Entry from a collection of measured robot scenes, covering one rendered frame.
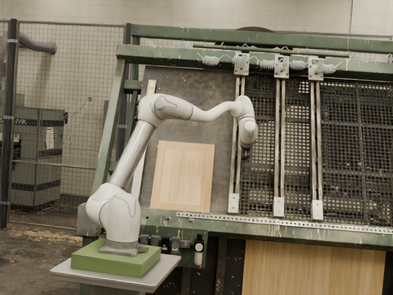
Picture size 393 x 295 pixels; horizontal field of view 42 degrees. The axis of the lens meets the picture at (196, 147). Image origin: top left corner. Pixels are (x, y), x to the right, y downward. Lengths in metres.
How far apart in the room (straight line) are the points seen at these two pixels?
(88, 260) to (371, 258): 1.90
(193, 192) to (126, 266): 1.01
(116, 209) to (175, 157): 1.00
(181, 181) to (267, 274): 0.83
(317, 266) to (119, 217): 1.53
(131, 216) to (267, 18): 6.11
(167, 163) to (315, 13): 5.31
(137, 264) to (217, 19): 6.32
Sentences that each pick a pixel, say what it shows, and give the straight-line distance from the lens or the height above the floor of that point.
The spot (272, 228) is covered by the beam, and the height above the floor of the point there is 0.85.
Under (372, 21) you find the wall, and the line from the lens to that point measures 8.23.
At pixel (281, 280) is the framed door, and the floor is 0.46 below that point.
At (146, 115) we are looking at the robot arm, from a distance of 2.68.
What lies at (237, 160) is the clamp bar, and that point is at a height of 1.22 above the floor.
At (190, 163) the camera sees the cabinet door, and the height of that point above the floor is 1.18.
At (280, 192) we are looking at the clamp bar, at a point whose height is 1.06.
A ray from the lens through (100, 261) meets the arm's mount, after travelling 2.40.
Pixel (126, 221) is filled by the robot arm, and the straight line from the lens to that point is 2.43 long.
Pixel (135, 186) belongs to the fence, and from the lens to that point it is 3.24.
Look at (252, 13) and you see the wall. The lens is 8.23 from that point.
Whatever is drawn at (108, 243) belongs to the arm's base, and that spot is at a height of 0.86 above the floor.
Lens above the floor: 1.48
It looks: 3 degrees down
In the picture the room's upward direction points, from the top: 4 degrees clockwise
